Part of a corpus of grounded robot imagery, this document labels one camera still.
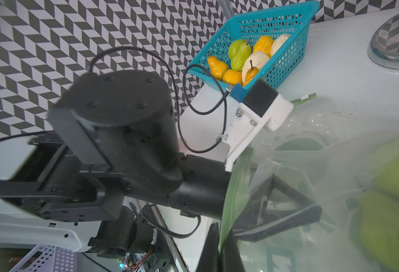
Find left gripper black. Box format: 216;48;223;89
48;70;230;219

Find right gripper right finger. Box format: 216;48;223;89
221;231;245;272

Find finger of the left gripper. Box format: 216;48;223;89
233;174;322;243

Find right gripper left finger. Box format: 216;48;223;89
196;223;220;272

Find zip-top bag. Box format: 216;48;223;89
218;94;399;272

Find yellow pear bag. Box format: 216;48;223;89
243;60;259;86
207;56;229;82
252;35;274;58
223;69;243;86

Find cream pear bag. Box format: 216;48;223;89
242;51;270;84
270;34;291;57

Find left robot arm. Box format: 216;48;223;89
0;70;294;224

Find teal plastic basket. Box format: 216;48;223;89
191;1;320;88

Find chrome glass holder stand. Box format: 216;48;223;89
368;14;399;70

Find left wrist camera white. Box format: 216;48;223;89
223;79;294;172

